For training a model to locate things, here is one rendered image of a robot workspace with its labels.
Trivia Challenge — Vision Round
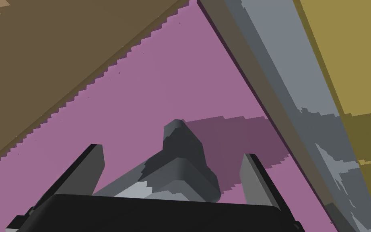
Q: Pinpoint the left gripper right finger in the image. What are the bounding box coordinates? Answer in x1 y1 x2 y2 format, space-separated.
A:
239 153 283 212

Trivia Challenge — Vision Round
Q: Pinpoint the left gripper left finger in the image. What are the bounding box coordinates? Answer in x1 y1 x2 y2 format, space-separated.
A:
32 143 105 209

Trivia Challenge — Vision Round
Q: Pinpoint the grey door handle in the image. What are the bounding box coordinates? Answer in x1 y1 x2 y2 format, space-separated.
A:
93 118 222 203

